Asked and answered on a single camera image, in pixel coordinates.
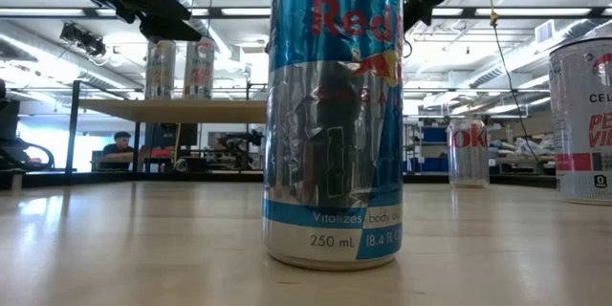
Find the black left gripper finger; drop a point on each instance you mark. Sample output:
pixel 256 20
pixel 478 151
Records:
pixel 153 5
pixel 167 31

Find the white Celsius Tropical Vibe can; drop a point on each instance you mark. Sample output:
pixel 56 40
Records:
pixel 160 76

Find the white Celsius Peach Vibe can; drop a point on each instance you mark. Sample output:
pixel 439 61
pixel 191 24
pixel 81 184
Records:
pixel 198 76
pixel 583 129

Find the dented blue Red Bull can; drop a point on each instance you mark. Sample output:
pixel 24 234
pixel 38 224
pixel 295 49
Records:
pixel 330 153

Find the silver Diet Coke can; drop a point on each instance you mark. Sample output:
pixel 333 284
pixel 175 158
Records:
pixel 468 162

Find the black background robot arm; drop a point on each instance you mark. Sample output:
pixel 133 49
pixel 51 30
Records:
pixel 234 142

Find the black ceiling-mounted device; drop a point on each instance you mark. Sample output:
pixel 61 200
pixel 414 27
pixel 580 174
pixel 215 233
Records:
pixel 83 40

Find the red box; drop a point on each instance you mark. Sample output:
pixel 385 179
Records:
pixel 162 152

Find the person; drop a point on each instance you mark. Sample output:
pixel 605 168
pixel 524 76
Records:
pixel 117 150

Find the black equipment box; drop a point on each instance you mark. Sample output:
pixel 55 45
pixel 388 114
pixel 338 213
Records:
pixel 8 119

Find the black curved tube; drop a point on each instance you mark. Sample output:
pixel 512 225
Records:
pixel 12 153

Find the blue storage bin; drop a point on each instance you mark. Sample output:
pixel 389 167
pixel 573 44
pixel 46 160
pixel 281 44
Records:
pixel 430 165
pixel 434 135

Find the black overhead light beam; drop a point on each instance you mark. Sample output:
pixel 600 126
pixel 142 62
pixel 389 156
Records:
pixel 468 11

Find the wooden workbench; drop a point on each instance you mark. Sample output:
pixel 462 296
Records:
pixel 521 159

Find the white air vent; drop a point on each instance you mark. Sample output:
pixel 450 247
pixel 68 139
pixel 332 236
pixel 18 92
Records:
pixel 545 32

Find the white bag pile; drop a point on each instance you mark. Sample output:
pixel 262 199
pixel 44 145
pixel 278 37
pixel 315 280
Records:
pixel 531 146

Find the black aluminium table frame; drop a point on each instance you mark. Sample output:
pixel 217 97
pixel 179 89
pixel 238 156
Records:
pixel 191 178

